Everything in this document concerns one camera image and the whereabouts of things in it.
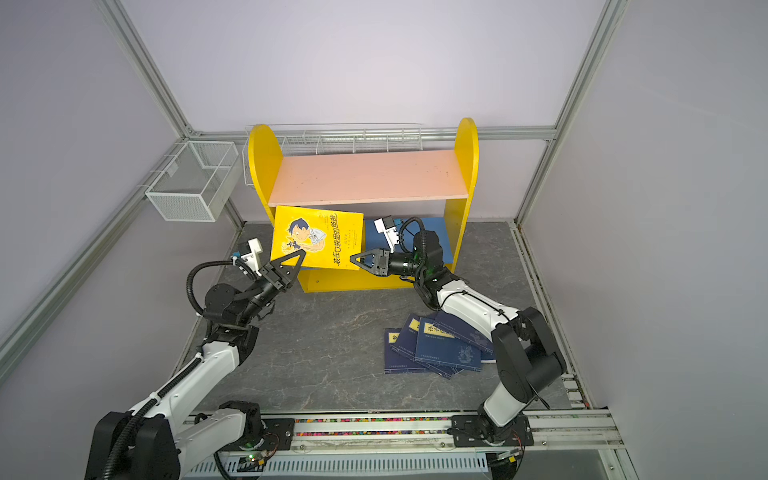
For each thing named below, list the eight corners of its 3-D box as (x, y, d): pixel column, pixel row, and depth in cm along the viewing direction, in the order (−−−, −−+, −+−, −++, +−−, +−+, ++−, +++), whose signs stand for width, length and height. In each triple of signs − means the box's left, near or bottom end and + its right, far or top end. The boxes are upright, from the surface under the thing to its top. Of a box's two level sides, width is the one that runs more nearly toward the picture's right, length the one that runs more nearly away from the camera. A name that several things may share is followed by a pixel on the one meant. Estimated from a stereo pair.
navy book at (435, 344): (413, 360, 86) (414, 356, 84) (419, 322, 93) (419, 318, 91) (479, 371, 84) (481, 368, 82) (479, 332, 91) (481, 328, 89)
